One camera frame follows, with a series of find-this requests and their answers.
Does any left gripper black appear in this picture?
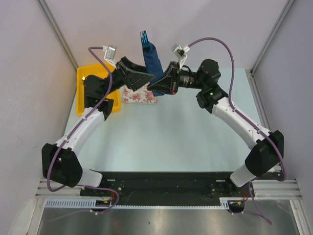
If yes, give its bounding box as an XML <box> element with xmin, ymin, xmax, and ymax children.
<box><xmin>102</xmin><ymin>57</ymin><xmax>155</xmax><ymax>98</ymax></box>

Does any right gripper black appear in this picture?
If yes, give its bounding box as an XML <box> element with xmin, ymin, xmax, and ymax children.
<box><xmin>148</xmin><ymin>62</ymin><xmax>205</xmax><ymax>95</ymax></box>

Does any dark blue paper napkin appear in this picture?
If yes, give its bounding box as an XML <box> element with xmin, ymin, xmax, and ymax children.
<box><xmin>142</xmin><ymin>41</ymin><xmax>164</xmax><ymax>84</ymax></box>

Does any blue metal fork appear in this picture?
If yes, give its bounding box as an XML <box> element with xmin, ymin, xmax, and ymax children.
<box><xmin>140</xmin><ymin>30</ymin><xmax>150</xmax><ymax>50</ymax></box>

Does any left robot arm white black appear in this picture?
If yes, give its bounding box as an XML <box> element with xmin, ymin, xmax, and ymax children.
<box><xmin>42</xmin><ymin>57</ymin><xmax>155</xmax><ymax>196</ymax></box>

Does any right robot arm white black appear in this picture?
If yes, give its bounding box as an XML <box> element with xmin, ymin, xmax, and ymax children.
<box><xmin>148</xmin><ymin>59</ymin><xmax>284</xmax><ymax>196</ymax></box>

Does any floral pattern tray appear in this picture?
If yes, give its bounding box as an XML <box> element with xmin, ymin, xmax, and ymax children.
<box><xmin>122</xmin><ymin>84</ymin><xmax>158</xmax><ymax>104</ymax></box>

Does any yellow plastic bin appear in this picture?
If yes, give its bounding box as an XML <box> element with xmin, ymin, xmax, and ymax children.
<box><xmin>74</xmin><ymin>64</ymin><xmax>121</xmax><ymax>116</ymax></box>

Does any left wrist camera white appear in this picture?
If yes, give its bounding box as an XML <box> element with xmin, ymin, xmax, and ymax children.
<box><xmin>102</xmin><ymin>45</ymin><xmax>117</xmax><ymax>67</ymax></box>

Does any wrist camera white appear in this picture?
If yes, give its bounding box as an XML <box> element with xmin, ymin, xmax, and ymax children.
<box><xmin>102</xmin><ymin>45</ymin><xmax>117</xmax><ymax>67</ymax></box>
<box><xmin>172</xmin><ymin>44</ymin><xmax>190</xmax><ymax>69</ymax></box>

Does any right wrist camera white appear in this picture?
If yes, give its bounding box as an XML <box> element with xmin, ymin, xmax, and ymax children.
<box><xmin>172</xmin><ymin>44</ymin><xmax>190</xmax><ymax>69</ymax></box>

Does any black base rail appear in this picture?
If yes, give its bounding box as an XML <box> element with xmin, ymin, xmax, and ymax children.
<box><xmin>80</xmin><ymin>172</ymin><xmax>254</xmax><ymax>207</ymax></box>

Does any white slotted cable duct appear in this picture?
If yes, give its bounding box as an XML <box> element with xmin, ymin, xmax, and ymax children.
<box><xmin>45</xmin><ymin>198</ymin><xmax>229</xmax><ymax>210</ymax></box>

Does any aluminium frame rail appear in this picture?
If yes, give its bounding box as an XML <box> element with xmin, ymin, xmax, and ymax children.
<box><xmin>35</xmin><ymin>179</ymin><xmax>302</xmax><ymax>200</ymax></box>

